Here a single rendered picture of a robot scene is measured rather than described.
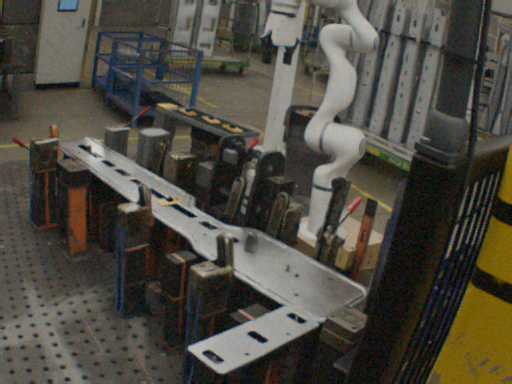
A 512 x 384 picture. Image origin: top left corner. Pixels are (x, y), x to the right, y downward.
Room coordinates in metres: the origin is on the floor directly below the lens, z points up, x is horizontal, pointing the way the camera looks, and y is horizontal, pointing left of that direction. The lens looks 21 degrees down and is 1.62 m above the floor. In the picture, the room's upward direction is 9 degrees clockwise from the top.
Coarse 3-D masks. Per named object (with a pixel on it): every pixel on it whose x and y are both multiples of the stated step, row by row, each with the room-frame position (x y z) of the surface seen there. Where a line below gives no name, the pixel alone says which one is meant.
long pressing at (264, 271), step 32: (96, 160) 1.72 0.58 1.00; (128, 160) 1.76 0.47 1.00; (128, 192) 1.48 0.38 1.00; (160, 192) 1.52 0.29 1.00; (192, 224) 1.33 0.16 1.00; (224, 224) 1.36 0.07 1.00; (256, 256) 1.21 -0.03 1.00; (288, 256) 1.23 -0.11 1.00; (256, 288) 1.06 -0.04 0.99; (288, 288) 1.07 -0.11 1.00; (320, 288) 1.09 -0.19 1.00; (352, 288) 1.11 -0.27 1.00; (320, 320) 0.95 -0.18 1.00
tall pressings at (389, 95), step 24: (384, 0) 6.29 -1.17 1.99; (384, 24) 6.27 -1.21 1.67; (408, 24) 6.23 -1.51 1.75; (432, 24) 5.66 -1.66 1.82; (384, 48) 6.41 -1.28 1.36; (408, 48) 5.86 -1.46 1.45; (432, 48) 5.60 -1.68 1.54; (360, 72) 6.65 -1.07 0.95; (384, 72) 6.06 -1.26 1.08; (408, 72) 5.79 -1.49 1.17; (432, 72) 5.53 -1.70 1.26; (360, 96) 6.28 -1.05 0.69; (384, 96) 6.00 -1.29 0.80; (408, 96) 5.76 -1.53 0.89; (432, 96) 5.53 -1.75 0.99; (360, 120) 6.21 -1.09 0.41; (384, 120) 5.99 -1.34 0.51; (408, 120) 5.94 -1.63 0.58; (408, 144) 5.59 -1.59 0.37
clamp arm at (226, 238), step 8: (224, 232) 1.07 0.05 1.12; (216, 240) 1.07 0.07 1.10; (224, 240) 1.05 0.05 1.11; (232, 240) 1.05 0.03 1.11; (216, 248) 1.07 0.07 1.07; (224, 248) 1.05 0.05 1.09; (232, 248) 1.06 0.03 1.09; (224, 256) 1.05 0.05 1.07; (232, 256) 1.06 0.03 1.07; (224, 264) 1.06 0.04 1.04; (232, 264) 1.06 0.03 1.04; (232, 272) 1.07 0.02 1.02; (232, 280) 1.07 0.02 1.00
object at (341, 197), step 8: (336, 184) 1.25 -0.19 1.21; (344, 184) 1.27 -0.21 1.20; (336, 192) 1.28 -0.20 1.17; (344, 192) 1.26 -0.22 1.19; (336, 200) 1.27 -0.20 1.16; (344, 200) 1.26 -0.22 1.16; (328, 208) 1.27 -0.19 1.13; (336, 208) 1.26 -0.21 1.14; (328, 216) 1.27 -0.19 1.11; (336, 216) 1.25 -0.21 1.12; (328, 224) 1.27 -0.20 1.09; (336, 224) 1.25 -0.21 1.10; (320, 232) 1.26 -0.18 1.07; (320, 240) 1.26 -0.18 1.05; (328, 240) 1.24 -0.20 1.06
